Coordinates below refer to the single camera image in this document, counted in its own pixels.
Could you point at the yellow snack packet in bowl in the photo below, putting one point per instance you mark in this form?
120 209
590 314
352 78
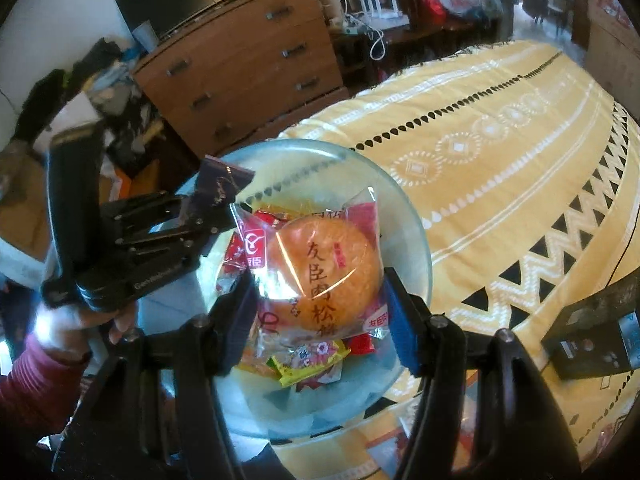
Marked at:
310 365

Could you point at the person left hand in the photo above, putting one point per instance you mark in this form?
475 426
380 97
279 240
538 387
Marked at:
64 333

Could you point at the cardboard boxes stack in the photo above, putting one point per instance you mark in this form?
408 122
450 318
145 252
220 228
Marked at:
613 54

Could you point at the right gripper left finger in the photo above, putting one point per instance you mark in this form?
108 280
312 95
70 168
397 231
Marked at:
117 430

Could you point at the white wifi router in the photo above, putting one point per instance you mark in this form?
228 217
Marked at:
374 15

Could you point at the glass bowl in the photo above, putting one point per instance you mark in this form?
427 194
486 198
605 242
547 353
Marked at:
315 175

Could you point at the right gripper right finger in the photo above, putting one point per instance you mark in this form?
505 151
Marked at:
520 431

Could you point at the tall black product box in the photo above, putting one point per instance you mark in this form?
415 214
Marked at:
599 335

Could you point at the wooden drawer chest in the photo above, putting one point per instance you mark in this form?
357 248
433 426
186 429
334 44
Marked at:
243 72

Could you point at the yellow patterned bed blanket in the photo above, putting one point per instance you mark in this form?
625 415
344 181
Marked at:
525 174

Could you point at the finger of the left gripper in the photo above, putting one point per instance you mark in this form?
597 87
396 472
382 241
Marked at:
215 219

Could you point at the bun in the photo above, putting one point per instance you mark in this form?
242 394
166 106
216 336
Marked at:
319 275

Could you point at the red sleeve forearm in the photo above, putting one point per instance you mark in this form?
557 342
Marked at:
41 392

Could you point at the navy blue snack packet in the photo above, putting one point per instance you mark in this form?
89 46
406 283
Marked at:
218 183

